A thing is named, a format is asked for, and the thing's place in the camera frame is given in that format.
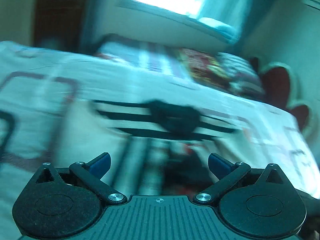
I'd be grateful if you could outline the striped pillow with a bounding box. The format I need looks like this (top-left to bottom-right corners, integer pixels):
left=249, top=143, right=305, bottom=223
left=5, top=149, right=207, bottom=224
left=216, top=53, right=265, bottom=101

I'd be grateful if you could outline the striped knit sweater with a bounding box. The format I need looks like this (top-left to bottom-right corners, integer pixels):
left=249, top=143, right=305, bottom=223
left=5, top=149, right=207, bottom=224
left=87, top=100, right=239, bottom=196

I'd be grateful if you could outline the patterned white bed sheet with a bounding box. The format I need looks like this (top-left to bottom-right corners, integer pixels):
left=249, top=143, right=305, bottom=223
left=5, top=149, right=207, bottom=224
left=1, top=41, right=319, bottom=239

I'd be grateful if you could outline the white bedding on sill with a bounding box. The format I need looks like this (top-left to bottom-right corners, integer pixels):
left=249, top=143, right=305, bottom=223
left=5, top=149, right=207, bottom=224
left=199, top=17, right=239, bottom=43

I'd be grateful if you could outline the red heart headboard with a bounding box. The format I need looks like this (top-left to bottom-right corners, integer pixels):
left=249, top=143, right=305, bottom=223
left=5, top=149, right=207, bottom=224
left=249, top=57, right=316, bottom=139

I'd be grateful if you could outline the blue left curtain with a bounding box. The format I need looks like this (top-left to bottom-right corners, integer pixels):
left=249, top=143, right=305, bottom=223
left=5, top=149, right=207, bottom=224
left=78, top=0, right=114, bottom=55

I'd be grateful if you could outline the blue right curtain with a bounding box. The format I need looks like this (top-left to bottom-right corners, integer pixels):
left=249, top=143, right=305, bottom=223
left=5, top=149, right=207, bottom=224
left=235, top=0, right=276, bottom=48

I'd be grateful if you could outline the blue curtain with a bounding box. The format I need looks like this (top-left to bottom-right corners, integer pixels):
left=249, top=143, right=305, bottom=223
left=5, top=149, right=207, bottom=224
left=235, top=0, right=276, bottom=48
left=78, top=0, right=114, bottom=55

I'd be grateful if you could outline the dark wooden door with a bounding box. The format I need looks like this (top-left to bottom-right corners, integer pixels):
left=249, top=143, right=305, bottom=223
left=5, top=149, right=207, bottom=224
left=33, top=0, right=86, bottom=52

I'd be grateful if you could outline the red folded blanket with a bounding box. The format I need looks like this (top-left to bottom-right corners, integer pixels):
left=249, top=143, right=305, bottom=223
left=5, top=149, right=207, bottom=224
left=177, top=48, right=231, bottom=90

